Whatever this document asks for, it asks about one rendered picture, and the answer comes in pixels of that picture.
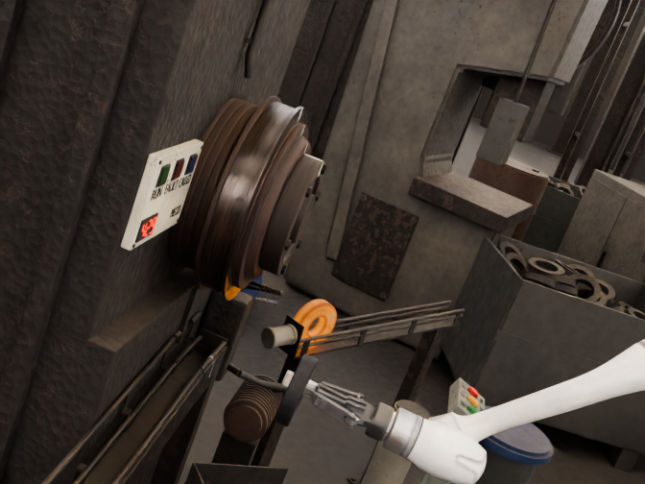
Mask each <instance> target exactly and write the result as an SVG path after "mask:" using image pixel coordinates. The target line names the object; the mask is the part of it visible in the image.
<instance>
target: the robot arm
mask: <svg viewBox="0 0 645 484"><path fill-rule="evenodd" d="M639 391H645V339H644V340H642V341H640V342H638V343H636V344H634V345H632V346H631V347H630V348H628V349H627V350H625V351H623V352H622V353H620V354H619V355H617V356H616V357H614V358H612V360H610V361H609V362H607V363H605V364H604V365H602V366H600V367H598V368H596V369H594V370H592V371H590V372H588V373H586V374H584V375H580V376H578V377H575V378H573V379H570V380H567V381H565V382H563V383H560V384H557V385H555V386H552V387H549V388H546V389H543V390H541V391H538V392H535V393H533V394H531V395H528V396H525V397H522V398H520V399H515V400H512V401H509V402H507V403H504V404H501V405H498V406H495V407H492V408H490V409H488V410H485V411H482V412H478V413H475V414H472V415H468V416H459V415H457V414H455V413H453V412H451V413H447V414H443V415H439V416H436V417H432V418H429V419H428V420H426V419H423V418H422V417H421V416H418V415H415V414H413V413H411V412H409V411H407V410H405V409H403V408H398V409H397V410H396V412H394V409H393V408H392V407H391V406H389V405H387V404H385V403H383V402H378V403H377V405H376V406H375V407H374V406H372V405H371V404H369V403H368V402H366V401H364V400H363V397H364V395H363V394H360V393H355V392H351V391H349V390H347V389H344V388H341V387H338V386H336V385H333V384H330V383H327V382H324V381H322V383H316V382H314V381H312V380H309V382H308V384H307V386H306V388H305V390H304V392H303V394H304V395H305V396H307V397H309V398H311V400H312V401H313V402H312V403H313V404H314V405H315V406H317V407H319V408H320V409H321V410H322V411H324V412H326V413H327V414H329V415H331V416H332V417H334V418H336V419H337V420H339V421H341V422H342V423H343V424H345V425H346V426H347V427H349V428H352V427H353V425H354V424H357V425H359V426H362V427H365V428H366V431H365V434H366V435H367V436H369V437H371V438H372V439H374V440H376V441H378V442H379V441H381V440H383V443H382V447H383V448H386V449H388V450H390V451H392V452H394V453H396V454H398V455H400V456H401V457H404V458H406V459H408V460H410V461H411V462H412V463H414V464H415V465H416V466H417V467H418V468H419V469H421V470H422V471H424V472H427V473H429V474H431V475H433V476H435V477H437V478H439V479H442V480H445V481H447V482H450V483H454V484H475V483H476V482H477V480H478V479H479V478H480V477H481V475H482V474H483V472H484V469H485V466H486V462H487V452H486V451H485V450H484V449H483V448H482V447H481V446H480V445H479V444H478V442H480V441H481V440H483V439H485V438H487V437H489V436H490V435H493V434H495V433H498V432H500V431H503V430H506V429H509V428H512V427H516V426H519V425H523V424H528V423H531V422H535V421H538V420H541V419H545V418H548V417H552V416H555V415H559V414H561V413H565V412H568V411H572V410H575V409H578V408H581V407H584V406H587V405H590V404H593V403H596V402H599V401H602V400H606V399H611V398H615V397H619V396H623V395H627V394H630V393H635V392H639Z"/></svg>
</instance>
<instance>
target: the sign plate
mask: <svg viewBox="0 0 645 484"><path fill-rule="evenodd" d="M202 148H203V142H201V141H200V140H197V139H194V140H191V141H188V142H185V143H182V144H179V145H176V146H173V147H170V148H167V149H164V150H161V151H158V152H155V153H152V154H149V157H148V160H147V163H146V167H145V170H144V173H143V176H142V179H141V183H140V185H139V188H138V191H137V194H136V197H135V201H134V204H133V207H132V210H131V216H130V219H129V222H128V224H127V227H126V231H125V234H124V237H123V240H122V243H121V247H122V248H124V249H126V250H129V251H130V250H132V249H134V248H135V247H137V246H139V245H141V244H142V243H144V242H146V241H147V240H149V239H151V238H152V237H154V236H156V235H158V234H159V233H161V232H163V231H164V230H167V229H168V228H170V227H172V226H173V225H174V224H176V223H177V222H178V221H179V216H180V213H181V210H182V207H183V204H184V201H185V198H186V195H187V192H188V189H189V186H190V182H191V180H192V177H193V174H194V171H195V168H196V165H197V162H198V159H199V156H200V153H201V150H202ZM195 155H198V157H197V160H196V163H195V166H194V169H193V172H191V173H189V174H186V171H187V168H188V165H189V162H190V159H191V157H193V156H195ZM182 160H185V162H184V165H183V168H182V171H181V174H180V177H179V178H177V179H175V180H173V177H174V173H175V170H176V167H177V164H178V162H179V161H182ZM169 165H171V168H170V171H169V175H168V178H167V181H166V183H165V184H163V185H161V186H157V185H158V182H159V179H160V175H161V172H162V169H163V168H164V167H166V166H169ZM155 217H156V221H155ZM152 219H153V220H154V222H153V220H152ZM150 220H152V221H151V222H152V223H153V224H155V226H154V227H152V225H151V222H150ZM147 223H148V224H147ZM146 224H147V228H148V227H150V228H149V229H147V228H146ZM144 225H145V226H144ZM150 225H151V226H150ZM143 226H144V229H143ZM153 228H154V230H153ZM142 229H143V230H145V231H146V230H147V231H146V234H147V236H145V235H146V234H145V233H144V231H143V232H142ZM152 230H153V231H152ZM151 231H152V233H150V232H151ZM143 233H144V236H145V237H144V236H143ZM149 233H150V234H149Z"/></svg>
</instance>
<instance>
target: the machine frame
mask: <svg viewBox="0 0 645 484"><path fill-rule="evenodd" d="M262 1H263V0H0V484H41V483H42V482H43V481H44V480H45V479H46V478H47V477H48V476H49V474H50V473H51V472H52V471H53V470H54V469H55V468H56V467H57V465H58V464H59V463H60V462H61V461H62V460H63V458H64V457H65V456H66V455H67V454H68V453H69V452H70V451H71V449H72V448H73V447H74V446H75V445H76V444H77V443H78V442H79V441H80V440H81V439H82V437H83V436H84V435H85V433H86V432H87V431H88V430H89V429H90V428H91V427H92V426H93V425H94V424H95V423H96V422H97V421H98V420H99V419H100V418H101V416H102V415H103V414H104V413H105V412H106V411H107V410H108V408H109V407H110V406H111V405H112V404H113V403H114V402H115V400H116V399H117V398H118V397H119V396H120V395H121V394H122V393H123V391H124V390H125V389H126V388H127V387H128V386H129V385H130V383H131V382H132V381H133V380H134V379H135V378H136V377H137V375H138V374H139V373H140V372H141V371H142V370H143V369H144V368H145V366H146V365H147V364H148V363H149V362H150V361H151V360H152V358H153V357H154V356H155V355H156V354H157V353H158V352H159V350H160V349H161V348H162V347H163V346H164V345H165V344H166V343H167V341H168V340H169V339H170V338H171V337H173V335H174V334H175V333H176V332H177V331H178V330H179V331H180V332H181V336H180V337H178V338H177V339H176V340H175V342H174V343H173V344H172V345H171V346H170V348H169V350H168V353H167V356H166V360H165V363H164V364H165V365H168V366H170V365H171V364H172V363H173V362H174V360H175V359H176V358H177V357H178V356H179V355H180V354H181V353H182V352H183V351H184V350H185V349H186V348H187V347H188V346H189V345H190V344H191V343H192V342H191V341H189V340H186V339H187V336H188V333H189V330H190V327H191V325H192V324H189V320H190V319H191V318H192V317H193V316H194V315H195V314H196V313H197V312H198V311H201V312H202V315H201V316H200V317H199V318H198V319H197V322H196V324H195V326H194V329H193V332H192V335H191V336H192V337H195V338H197V337H198V334H199V332H200V329H201V326H202V323H203V318H204V315H205V312H206V310H207V308H208V303H209V301H210V299H211V296H212V293H213V292H214V291H215V290H213V289H210V288H206V289H204V290H201V289H199V288H197V287H196V285H195V282H194V270H193V269H192V268H188V267H186V266H184V265H181V264H178V263H177V262H175V261H172V260H171V259H170V257H169V255H168V235H169V228H168V229H167V230H164V231H163V232H161V233H159V234H158V235H156V236H154V237H152V238H151V239H149V240H147V241H146V242H144V243H142V244H141V245H139V246H137V247H135V248H134V249H132V250H130V251H129V250H126V249H124V248H122V247H121V243H122V240H123V237H124V234H125V231H126V227H127V224H128V222H129V219H130V216H131V210H132V207H133V204H134V201H135V197H136V194H137V191H138V188H139V185H140V183H141V179H142V176H143V173H144V170H145V167H146V163H147V160H148V157H149V154H152V153H155V152H158V151H161V150H164V149H167V148H170V147H173V146H176V145H179V144H182V143H185V142H188V141H191V140H194V139H197V140H200V141H201V140H202V138H203V135H204V133H205V132H206V130H207V128H208V126H209V125H210V123H211V122H212V120H213V119H214V117H215V116H216V114H217V113H218V111H219V110H220V109H221V108H222V107H223V105H224V104H225V103H226V102H228V101H229V100H230V99H232V98H239V99H241V100H244V101H246V102H249V103H251V104H254V105H256V106H260V105H261V104H262V103H263V102H264V101H265V100H266V99H267V98H269V97H271V96H276V97H277V95H278V92H279V90H280V87H281V84H282V81H283V78H284V75H285V72H286V70H287V67H288V64H289V61H290V58H291V56H292V53H293V50H294V48H295V45H296V42H297V39H298V36H299V31H300V28H301V26H302V23H303V20H304V17H305V15H306V12H307V9H308V6H309V4H310V1H311V0H272V2H271V5H270V7H269V10H268V13H267V16H266V19H265V22H264V25H263V28H262V31H261V34H260V37H259V39H258V42H257V45H256V48H255V51H254V54H253V57H252V78H250V79H247V78H245V77H244V75H245V54H246V51H247V48H248V44H247V43H245V42H244V40H245V37H246V36H251V34H252V31H253V28H254V25H255V22H256V19H257V16H258V13H259V10H260V7H261V4H262ZM123 404H124V400H123V401H122V402H121V403H120V404H119V406H118V407H117V408H116V409H115V410H114V411H113V413H112V414H111V415H110V416H109V417H108V418H107V420H106V421H105V422H104V423H103V424H102V425H101V427H100V428H99V429H98V430H97V431H96V432H95V433H94V435H93V436H92V437H91V438H90V439H89V440H88V442H87V443H86V445H85V449H84V455H83V458H82V462H81V463H82V464H85V465H88V464H89V463H90V461H91V460H92V459H93V458H94V456H95V455H96V454H97V453H98V452H99V450H100V449H101V448H102V447H103V446H104V444H105V443H106V442H107V441H108V439H109V438H110V437H111V436H112V435H113V433H114V432H115V431H116V430H117V428H118V427H119V426H120V425H121V424H122V422H123V421H124V420H125V419H126V418H127V416H125V415H123V414H121V410H122V407H123Z"/></svg>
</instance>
